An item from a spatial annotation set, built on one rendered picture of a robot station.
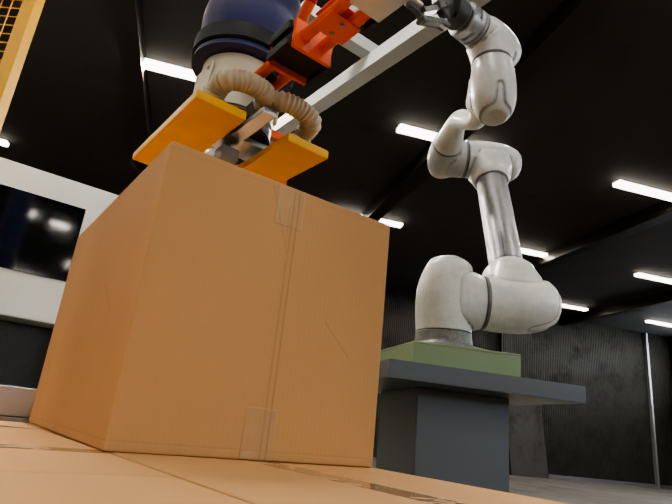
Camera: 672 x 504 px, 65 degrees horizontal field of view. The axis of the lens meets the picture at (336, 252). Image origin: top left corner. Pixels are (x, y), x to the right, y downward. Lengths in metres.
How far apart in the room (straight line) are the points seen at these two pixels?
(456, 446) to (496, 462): 0.11
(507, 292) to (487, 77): 0.56
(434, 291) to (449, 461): 0.43
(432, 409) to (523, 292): 0.42
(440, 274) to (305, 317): 0.73
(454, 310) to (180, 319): 0.90
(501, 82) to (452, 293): 0.54
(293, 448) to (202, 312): 0.23
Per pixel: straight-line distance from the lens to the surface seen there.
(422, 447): 1.34
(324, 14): 0.95
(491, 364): 1.39
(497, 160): 1.91
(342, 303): 0.85
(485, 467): 1.41
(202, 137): 1.10
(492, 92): 1.37
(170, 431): 0.71
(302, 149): 1.07
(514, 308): 1.51
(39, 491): 0.37
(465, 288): 1.48
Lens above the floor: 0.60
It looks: 18 degrees up
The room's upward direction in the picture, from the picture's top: 6 degrees clockwise
